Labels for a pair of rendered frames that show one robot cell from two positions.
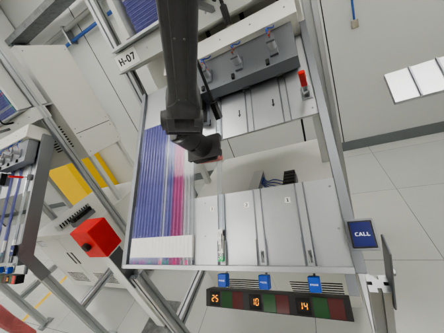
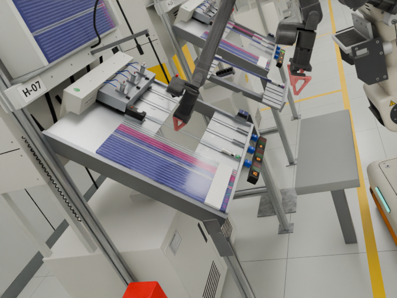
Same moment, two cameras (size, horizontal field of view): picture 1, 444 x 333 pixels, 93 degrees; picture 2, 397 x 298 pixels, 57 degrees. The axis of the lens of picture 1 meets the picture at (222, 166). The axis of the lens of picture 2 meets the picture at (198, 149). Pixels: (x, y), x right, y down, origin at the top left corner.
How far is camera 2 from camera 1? 1.63 m
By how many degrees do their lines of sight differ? 82
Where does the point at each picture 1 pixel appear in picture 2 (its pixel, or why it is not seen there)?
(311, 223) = (231, 125)
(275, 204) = (218, 128)
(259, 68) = (146, 81)
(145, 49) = (50, 78)
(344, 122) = (43, 209)
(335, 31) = not seen: outside the picture
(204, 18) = (88, 57)
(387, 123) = not seen: hidden behind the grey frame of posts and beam
